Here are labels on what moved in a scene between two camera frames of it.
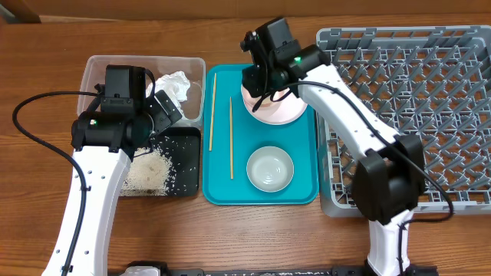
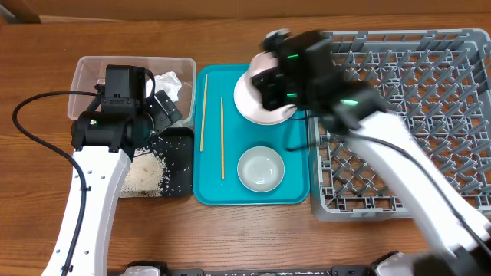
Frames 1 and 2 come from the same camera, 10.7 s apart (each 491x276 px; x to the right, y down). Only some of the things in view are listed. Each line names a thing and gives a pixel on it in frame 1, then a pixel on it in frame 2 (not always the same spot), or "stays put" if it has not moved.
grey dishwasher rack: [433, 82] stays put
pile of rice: [148, 175] stays put
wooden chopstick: [212, 114] to [203, 113]
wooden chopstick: [231, 141] to [222, 141]
